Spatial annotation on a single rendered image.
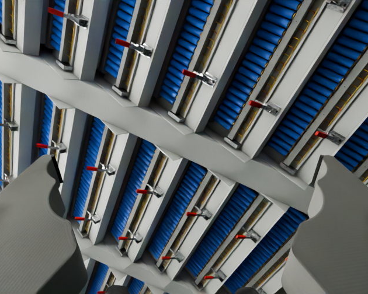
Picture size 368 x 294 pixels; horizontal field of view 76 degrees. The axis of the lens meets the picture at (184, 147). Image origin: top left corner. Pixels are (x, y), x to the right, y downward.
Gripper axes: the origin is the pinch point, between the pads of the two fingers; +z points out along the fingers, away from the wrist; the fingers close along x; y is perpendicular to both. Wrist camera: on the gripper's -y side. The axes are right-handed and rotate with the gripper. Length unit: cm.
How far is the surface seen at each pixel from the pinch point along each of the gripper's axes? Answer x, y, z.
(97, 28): -25, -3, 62
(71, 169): -45, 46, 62
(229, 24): 10, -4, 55
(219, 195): 10, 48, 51
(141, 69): -14, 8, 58
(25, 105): -56, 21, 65
